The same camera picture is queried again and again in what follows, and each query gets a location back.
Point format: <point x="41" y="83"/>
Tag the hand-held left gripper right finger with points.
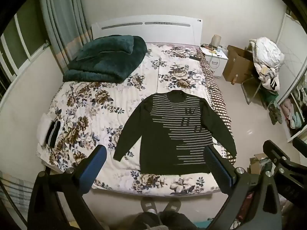
<point x="219" y="172"/>

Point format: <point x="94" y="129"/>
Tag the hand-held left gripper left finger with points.
<point x="93" y="170"/>

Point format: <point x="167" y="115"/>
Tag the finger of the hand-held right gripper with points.
<point x="275" y="153"/>
<point x="301" y="143"/>

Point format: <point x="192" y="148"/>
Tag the black striped sweater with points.
<point x="153" y="136"/>

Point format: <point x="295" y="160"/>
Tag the folded white black clothes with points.
<point x="51" y="130"/>

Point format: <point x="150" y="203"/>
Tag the pile of clothes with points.
<point x="267" y="55"/>

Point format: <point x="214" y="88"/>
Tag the small cardboard box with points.
<point x="256" y="164"/>

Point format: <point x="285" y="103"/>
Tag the grey slipper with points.
<point x="148" y="204"/>
<point x="172" y="204"/>

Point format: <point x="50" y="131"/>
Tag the white wardrobe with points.
<point x="293" y="81"/>

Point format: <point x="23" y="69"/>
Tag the metal folding chair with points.
<point x="250" y="86"/>

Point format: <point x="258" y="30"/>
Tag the person's legs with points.
<point x="165" y="221"/>

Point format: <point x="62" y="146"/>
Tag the bed with floral sheet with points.
<point x="96" y="95"/>

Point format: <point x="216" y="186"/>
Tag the checkered bed sheet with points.
<point x="215" y="86"/>

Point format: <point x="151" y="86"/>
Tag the large cardboard box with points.
<point x="237" y="64"/>

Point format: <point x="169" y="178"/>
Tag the white nightstand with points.
<point x="217" y="61"/>

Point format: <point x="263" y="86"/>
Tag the dark green blanket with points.
<point x="105" y="60"/>

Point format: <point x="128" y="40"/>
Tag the window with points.
<point x="16" y="45"/>

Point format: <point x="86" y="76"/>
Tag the white headboard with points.
<point x="148" y="31"/>

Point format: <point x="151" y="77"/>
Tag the grey green curtain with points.
<point x="62" y="16"/>

